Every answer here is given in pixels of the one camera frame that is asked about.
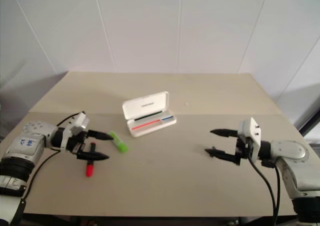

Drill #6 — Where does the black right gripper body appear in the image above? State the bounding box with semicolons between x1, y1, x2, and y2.
233;137;253;165

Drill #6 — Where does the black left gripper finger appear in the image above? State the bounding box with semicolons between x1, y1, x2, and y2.
76;151;110;161
86;129;114;141

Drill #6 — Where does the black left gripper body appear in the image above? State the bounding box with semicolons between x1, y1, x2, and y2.
66;131;89;155

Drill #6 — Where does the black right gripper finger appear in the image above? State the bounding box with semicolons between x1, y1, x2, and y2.
209;128;240;138
204;146;238;164

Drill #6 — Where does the red marker pen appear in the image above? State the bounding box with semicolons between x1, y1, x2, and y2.
131;119;161;131

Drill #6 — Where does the white open pencil case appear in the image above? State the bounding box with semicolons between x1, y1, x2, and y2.
122;91;177;138

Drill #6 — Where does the black marker pen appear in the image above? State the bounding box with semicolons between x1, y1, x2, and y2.
134;111;162;122

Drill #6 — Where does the red marker with black cap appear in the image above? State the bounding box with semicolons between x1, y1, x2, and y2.
85;141;97;177

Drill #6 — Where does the green highlighter marker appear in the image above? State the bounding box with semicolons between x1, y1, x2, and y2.
108;131;129;153

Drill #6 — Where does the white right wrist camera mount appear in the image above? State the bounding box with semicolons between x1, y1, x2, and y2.
236;117;263;161

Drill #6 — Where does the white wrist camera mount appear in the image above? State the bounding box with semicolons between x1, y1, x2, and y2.
60;112;90;151
236;117;263;161

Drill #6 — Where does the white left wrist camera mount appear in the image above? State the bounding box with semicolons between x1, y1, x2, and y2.
60;112;90;151

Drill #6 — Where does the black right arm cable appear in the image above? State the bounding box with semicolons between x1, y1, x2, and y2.
247;158;281;226

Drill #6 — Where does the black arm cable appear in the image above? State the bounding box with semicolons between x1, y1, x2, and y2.
247;158;281;226
11;112;87;226

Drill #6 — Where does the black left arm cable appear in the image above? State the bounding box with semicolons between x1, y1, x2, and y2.
11;112;87;226

